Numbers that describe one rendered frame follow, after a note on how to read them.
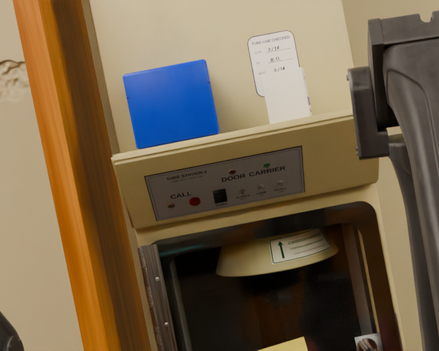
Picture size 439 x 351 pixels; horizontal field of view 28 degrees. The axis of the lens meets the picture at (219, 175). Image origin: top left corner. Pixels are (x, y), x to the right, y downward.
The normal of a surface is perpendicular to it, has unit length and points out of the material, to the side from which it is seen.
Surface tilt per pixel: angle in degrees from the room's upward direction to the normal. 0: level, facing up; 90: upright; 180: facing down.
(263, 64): 90
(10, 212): 90
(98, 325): 90
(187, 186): 135
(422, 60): 58
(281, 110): 90
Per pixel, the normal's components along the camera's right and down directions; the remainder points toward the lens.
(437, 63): -0.19, -0.46
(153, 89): 0.02, 0.05
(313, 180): 0.15, 0.73
